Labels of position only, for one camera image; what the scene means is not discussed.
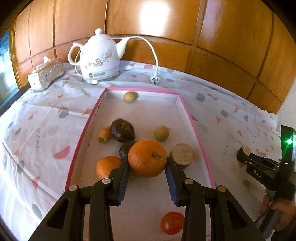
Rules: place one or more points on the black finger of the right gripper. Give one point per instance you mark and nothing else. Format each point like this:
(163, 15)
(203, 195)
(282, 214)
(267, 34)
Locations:
(260, 168)

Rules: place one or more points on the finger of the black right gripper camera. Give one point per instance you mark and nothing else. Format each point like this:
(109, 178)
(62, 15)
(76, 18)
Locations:
(228, 219)

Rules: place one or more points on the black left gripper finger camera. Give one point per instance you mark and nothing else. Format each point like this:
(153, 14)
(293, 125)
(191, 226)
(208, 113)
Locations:
(65, 220)

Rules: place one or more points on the small purple cut yam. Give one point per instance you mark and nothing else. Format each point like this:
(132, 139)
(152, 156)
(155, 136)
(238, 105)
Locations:
(246, 150)

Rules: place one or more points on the small red tomato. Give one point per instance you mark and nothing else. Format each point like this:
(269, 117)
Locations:
(172, 223)

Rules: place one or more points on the large purple cut yam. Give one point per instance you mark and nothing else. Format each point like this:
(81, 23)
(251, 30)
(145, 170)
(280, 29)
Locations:
(182, 155)

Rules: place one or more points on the orange tangerine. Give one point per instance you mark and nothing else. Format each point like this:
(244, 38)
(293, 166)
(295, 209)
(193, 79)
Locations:
(147, 158)
(105, 165)

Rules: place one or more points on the yellow-green round fruit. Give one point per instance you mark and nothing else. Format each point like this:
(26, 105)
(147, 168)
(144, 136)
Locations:
(161, 133)

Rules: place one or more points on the dark brown fruit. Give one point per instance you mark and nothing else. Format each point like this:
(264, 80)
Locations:
(125, 148)
(122, 131)

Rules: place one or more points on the small orange carrot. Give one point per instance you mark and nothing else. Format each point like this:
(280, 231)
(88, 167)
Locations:
(105, 135)

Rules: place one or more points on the small tan potato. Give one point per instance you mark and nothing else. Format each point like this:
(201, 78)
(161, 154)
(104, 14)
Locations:
(130, 96)

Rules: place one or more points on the person's right hand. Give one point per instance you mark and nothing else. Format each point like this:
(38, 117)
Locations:
(285, 206)

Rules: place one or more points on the patterned white tablecloth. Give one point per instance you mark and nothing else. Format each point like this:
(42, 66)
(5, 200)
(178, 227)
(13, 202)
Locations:
(40, 133)

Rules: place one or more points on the pink shallow tray box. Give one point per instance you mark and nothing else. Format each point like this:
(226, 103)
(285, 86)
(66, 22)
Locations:
(146, 200)

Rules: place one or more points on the glass door at left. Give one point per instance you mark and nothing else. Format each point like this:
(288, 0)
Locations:
(8, 83)

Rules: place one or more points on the silver tissue box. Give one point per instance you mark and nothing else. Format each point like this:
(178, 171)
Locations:
(45, 74)

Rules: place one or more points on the white ceramic electric kettle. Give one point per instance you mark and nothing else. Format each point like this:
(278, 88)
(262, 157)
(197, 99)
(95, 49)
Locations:
(99, 58)

